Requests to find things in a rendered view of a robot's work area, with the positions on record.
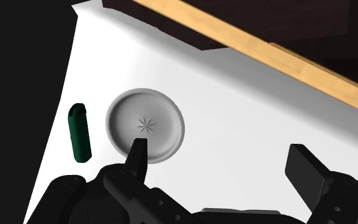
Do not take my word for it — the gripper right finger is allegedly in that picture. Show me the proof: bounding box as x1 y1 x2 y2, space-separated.
284 143 358 224

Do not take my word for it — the grey round plate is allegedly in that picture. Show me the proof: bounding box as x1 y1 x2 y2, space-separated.
105 88 186 165

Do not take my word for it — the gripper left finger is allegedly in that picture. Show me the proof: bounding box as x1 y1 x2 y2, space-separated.
26 137 202 224

